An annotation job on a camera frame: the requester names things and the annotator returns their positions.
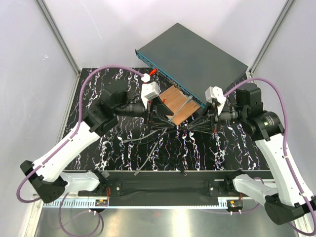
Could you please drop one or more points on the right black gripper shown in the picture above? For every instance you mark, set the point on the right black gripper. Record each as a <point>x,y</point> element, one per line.
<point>209,124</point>

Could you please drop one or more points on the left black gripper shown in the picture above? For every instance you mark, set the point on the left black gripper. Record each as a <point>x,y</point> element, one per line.
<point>156,121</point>

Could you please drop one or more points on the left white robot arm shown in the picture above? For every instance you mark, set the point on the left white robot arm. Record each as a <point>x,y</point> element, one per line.
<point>47,175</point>

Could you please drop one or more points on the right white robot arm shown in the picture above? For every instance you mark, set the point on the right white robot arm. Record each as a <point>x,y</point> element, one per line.
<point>291,199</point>

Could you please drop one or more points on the brown wooden board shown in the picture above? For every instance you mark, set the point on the brown wooden board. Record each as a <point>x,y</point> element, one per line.
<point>179,104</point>

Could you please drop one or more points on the black marble pattern mat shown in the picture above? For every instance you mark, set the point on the black marble pattern mat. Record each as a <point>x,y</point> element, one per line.
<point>130,146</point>

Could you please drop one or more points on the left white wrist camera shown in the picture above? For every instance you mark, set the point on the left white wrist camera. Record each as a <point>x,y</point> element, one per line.
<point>149,90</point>

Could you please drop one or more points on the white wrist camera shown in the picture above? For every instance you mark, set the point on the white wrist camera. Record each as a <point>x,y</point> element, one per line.
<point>149,90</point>
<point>215,95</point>

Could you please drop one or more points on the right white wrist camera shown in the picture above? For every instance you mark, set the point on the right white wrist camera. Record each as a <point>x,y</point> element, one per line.
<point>215,95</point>

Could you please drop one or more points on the dark teal network switch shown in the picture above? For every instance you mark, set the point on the dark teal network switch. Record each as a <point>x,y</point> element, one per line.
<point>190,62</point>

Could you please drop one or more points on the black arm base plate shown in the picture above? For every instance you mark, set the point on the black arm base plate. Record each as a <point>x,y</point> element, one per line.
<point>160,184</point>

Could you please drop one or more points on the white slotted cable duct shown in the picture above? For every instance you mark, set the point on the white slotted cable duct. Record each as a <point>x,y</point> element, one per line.
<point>135,203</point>

